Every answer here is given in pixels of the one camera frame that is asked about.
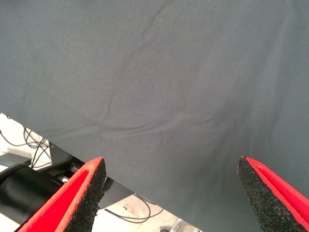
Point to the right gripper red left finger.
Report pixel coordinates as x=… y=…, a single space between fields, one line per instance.
x=65 y=205

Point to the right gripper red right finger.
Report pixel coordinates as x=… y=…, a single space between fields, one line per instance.
x=277 y=205

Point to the black cylindrical housing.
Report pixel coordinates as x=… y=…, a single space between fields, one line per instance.
x=24 y=193

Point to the grey metal bar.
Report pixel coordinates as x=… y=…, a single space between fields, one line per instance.
x=14 y=159

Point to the dark grey table cloth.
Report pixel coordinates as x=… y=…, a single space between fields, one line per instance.
x=169 y=72

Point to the black metal frame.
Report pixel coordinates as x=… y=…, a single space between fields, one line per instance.
x=116 y=192

